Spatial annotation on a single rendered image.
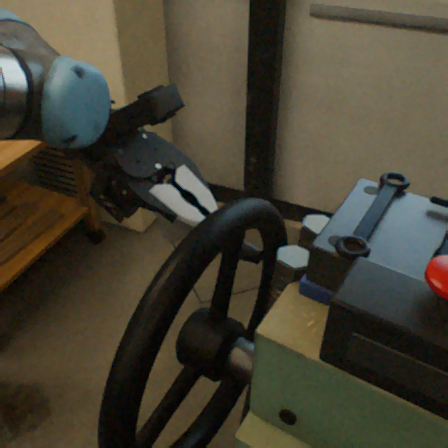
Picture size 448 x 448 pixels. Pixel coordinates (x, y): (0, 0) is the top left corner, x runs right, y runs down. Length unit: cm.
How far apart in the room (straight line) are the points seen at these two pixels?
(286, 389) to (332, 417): 3
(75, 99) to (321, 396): 29
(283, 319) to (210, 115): 156
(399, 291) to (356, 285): 2
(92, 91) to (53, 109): 4
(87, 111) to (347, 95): 126
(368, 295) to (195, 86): 160
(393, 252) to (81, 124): 27
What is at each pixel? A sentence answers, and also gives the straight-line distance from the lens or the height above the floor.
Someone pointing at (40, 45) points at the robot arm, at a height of 101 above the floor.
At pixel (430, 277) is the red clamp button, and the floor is 102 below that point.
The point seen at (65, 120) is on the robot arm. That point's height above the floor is 101.
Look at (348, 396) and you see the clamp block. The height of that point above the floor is 94.
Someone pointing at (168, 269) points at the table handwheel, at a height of 95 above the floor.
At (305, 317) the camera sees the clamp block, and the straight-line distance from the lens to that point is 29.
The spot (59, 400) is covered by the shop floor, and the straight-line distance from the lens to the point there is 145.
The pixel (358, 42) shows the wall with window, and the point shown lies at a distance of 156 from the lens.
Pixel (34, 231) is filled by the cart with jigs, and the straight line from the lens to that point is 167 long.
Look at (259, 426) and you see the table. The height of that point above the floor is 87.
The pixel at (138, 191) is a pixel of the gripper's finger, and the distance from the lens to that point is 50.
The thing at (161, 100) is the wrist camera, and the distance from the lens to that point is 47.
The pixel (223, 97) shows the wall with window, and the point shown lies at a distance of 176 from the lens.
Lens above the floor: 118
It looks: 39 degrees down
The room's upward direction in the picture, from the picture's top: straight up
